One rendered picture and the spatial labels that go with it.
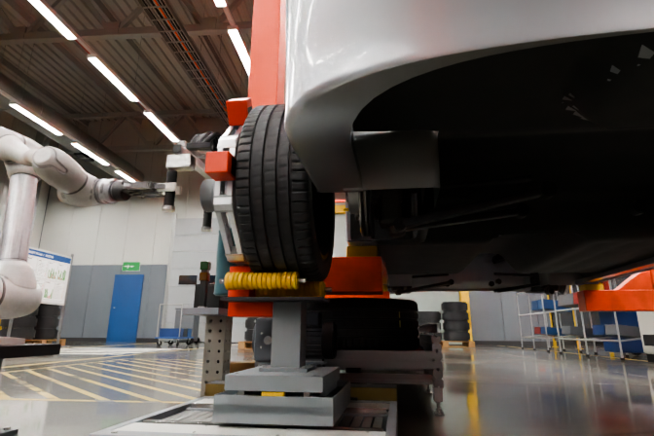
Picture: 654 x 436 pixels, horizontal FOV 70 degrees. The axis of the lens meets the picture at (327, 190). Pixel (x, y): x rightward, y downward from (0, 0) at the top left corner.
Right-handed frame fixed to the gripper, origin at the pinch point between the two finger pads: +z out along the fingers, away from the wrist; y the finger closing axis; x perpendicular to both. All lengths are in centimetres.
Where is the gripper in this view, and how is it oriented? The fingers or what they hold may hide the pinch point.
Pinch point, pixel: (169, 189)
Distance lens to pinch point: 173.3
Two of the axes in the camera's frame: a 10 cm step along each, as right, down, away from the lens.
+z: 9.9, -0.4, -1.4
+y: -1.5, -2.9, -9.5
